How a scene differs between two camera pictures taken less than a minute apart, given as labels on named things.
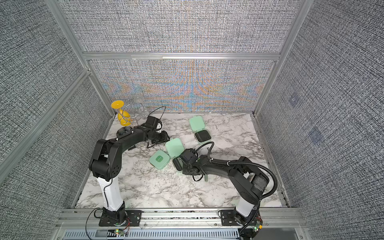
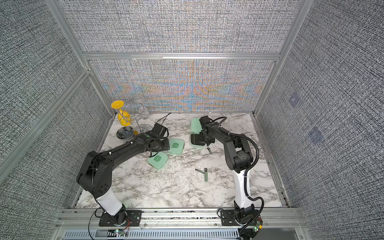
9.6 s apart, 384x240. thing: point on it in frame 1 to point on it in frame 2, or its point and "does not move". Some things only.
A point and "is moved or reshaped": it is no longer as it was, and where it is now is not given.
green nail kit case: [197, 126] is moved or reshaped
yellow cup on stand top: [117, 104] does not move
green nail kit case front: [160, 159] does not move
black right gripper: [183, 169] to [210, 141]
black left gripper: [164, 137] to [166, 140]
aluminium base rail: [83, 224] does not move
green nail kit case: [175, 146] does not move
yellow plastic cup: [124, 117] does not move
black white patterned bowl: [124, 130] does not move
